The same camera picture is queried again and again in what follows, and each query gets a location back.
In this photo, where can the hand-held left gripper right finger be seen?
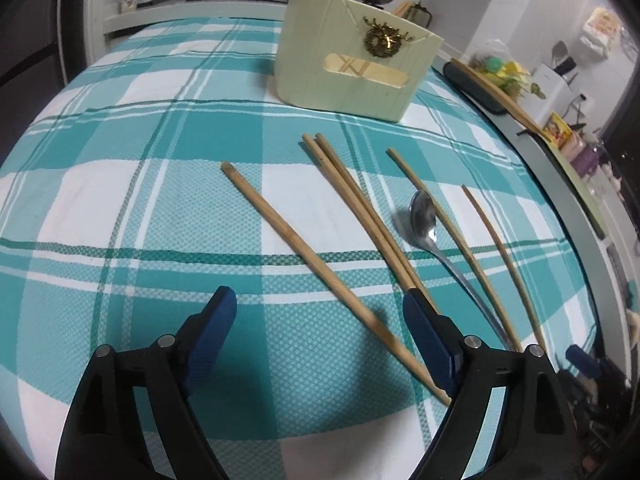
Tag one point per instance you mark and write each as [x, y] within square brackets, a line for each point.
[430, 345]

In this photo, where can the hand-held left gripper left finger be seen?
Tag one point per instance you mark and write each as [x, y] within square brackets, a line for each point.
[210, 340]

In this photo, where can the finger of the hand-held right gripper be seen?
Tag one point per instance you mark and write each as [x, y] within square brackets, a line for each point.
[585, 362]

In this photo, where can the metal spoon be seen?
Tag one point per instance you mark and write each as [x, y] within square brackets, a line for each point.
[422, 220]

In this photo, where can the cream utensil holder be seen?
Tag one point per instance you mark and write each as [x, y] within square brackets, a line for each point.
[320, 50]

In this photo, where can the beige cloth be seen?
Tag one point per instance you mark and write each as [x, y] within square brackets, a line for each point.
[634, 329]

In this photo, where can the blue plastic object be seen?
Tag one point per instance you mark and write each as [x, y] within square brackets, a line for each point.
[632, 295]

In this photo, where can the teal plaid tablecloth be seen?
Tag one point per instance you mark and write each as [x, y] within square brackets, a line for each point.
[150, 210]

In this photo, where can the green cutting board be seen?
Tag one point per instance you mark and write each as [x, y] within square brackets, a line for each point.
[592, 200]

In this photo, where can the garlic bulbs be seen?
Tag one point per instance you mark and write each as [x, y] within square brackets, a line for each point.
[612, 177]

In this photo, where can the purple bottle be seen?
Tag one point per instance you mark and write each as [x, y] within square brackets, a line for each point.
[586, 159]

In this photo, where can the pink cup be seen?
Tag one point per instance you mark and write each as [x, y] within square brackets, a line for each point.
[572, 144]

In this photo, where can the yellow printed box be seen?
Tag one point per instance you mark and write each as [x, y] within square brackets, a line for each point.
[557, 130]

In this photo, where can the wooden cutting board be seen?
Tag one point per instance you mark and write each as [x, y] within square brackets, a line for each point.
[505, 100]

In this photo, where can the white knife block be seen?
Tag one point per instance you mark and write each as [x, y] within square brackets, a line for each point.
[550, 92]

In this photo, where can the plastic bag of sponges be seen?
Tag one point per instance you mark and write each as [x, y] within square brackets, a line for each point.
[495, 65]

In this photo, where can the grey spatula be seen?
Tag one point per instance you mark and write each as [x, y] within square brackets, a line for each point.
[559, 52]

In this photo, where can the dark glass jug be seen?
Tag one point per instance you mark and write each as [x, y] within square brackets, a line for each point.
[421, 12]

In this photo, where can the hanging printed bag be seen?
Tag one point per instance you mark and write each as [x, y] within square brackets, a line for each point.
[602, 30]

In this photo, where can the black door frame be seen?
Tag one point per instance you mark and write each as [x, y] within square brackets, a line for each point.
[75, 15]

